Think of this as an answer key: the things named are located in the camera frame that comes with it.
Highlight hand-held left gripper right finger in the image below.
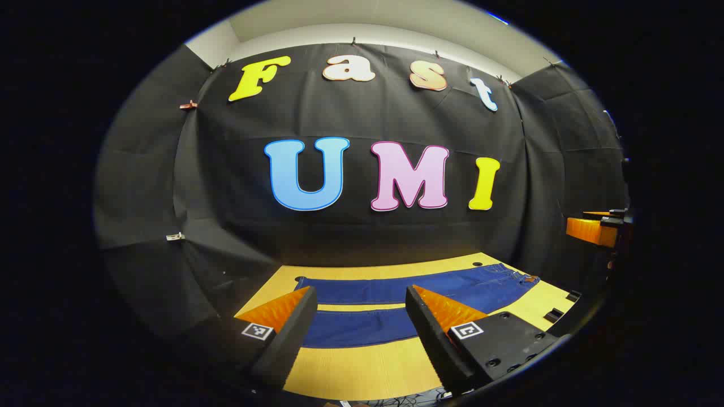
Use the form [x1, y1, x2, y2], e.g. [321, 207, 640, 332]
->
[405, 284, 572, 396]

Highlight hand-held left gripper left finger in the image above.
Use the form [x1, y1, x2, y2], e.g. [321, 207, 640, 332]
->
[187, 285, 318, 391]

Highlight blue denim jeans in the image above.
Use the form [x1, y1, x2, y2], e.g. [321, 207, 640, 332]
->
[294, 263, 541, 349]

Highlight black backdrop cloth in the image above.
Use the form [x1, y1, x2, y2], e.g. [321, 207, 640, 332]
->
[93, 42, 631, 340]

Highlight black cables bundle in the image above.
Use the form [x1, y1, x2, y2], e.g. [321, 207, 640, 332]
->
[339, 390, 453, 407]

